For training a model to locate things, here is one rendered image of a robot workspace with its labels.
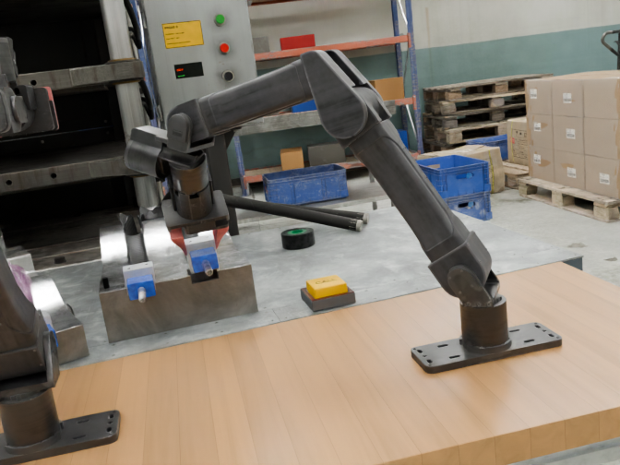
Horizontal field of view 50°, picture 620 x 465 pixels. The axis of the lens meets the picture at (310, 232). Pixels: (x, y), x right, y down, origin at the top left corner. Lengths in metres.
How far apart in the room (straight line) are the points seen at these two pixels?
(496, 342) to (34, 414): 0.59
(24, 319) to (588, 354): 0.70
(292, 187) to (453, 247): 4.05
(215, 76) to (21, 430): 1.34
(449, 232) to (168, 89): 1.26
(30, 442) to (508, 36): 7.92
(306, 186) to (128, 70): 3.23
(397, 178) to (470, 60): 7.41
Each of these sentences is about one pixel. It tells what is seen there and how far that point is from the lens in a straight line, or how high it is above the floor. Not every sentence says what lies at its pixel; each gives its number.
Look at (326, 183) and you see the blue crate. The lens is 4.95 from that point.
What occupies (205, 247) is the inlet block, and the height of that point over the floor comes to 0.93.
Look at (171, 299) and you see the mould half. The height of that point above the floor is 0.86.
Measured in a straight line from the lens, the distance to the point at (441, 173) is 4.76.
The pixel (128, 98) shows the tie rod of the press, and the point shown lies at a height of 1.19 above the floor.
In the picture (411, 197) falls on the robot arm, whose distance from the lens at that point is 0.89.
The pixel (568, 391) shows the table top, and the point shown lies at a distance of 0.86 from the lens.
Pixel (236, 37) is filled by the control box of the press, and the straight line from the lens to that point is 2.01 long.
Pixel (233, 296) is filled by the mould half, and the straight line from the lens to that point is 1.17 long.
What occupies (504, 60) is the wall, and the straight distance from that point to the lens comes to 8.42.
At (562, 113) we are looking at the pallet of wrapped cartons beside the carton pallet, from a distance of 5.22.
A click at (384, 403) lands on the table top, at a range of 0.84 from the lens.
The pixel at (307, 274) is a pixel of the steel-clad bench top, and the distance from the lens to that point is 1.36.
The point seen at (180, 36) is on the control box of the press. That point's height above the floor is 1.35.
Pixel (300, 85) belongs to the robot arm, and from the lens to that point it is 0.91.
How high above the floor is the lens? 1.20
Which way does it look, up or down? 14 degrees down
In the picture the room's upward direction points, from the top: 7 degrees counter-clockwise
